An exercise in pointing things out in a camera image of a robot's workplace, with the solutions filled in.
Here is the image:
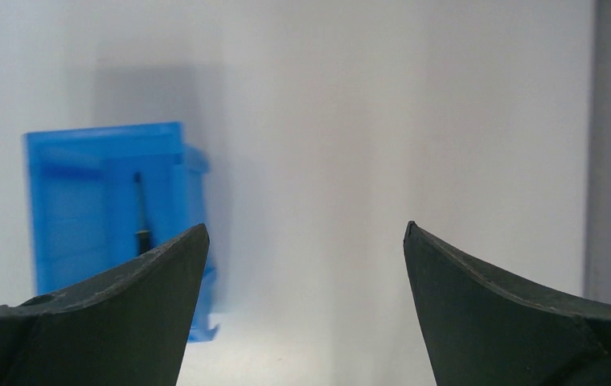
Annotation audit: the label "blue plastic bin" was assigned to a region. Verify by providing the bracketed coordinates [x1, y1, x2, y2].
[23, 121, 220, 343]

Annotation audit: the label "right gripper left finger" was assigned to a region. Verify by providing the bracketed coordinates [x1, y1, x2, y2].
[0, 224, 210, 385]

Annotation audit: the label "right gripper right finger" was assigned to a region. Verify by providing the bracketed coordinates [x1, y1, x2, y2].
[404, 222, 611, 385]

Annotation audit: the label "black yellow screwdriver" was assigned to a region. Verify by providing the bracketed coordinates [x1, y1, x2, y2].
[133, 172, 153, 255]

